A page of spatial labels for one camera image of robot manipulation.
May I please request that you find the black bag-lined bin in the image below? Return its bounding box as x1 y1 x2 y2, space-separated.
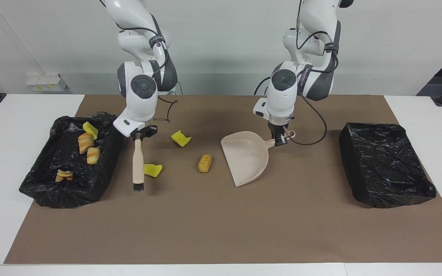
338 122 437 209
19 111 125 209

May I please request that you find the striped croissant bread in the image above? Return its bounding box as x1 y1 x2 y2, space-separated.
78 133 95 154

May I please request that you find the beige plastic dustpan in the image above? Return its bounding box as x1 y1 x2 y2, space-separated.
221 130 296 188

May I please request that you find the black base cable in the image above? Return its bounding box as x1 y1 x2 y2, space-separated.
254 77 273 95

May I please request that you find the oblong yellow sponge piece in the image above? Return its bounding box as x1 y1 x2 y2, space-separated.
143 164 163 178

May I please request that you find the pale lumpy bread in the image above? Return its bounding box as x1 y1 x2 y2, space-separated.
86 147 101 165

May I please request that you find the white power box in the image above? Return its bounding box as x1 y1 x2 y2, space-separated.
26 74 68 92

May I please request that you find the small yellow sponge piece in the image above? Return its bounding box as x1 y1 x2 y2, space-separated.
82 121 99 139

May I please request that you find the notched yellow sponge piece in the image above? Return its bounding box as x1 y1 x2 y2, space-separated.
171 130 192 148

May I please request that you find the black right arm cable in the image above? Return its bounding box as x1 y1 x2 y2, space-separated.
98 0 178 123

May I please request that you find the beige hand brush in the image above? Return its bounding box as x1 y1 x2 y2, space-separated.
132 134 145 192

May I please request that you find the small striped croissant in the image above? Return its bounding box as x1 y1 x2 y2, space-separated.
55 169 74 183

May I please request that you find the golden corn-shaped bread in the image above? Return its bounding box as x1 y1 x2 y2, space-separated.
198 154 213 173

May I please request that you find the brown table mat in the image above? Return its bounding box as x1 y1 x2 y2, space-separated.
4 94 442 265

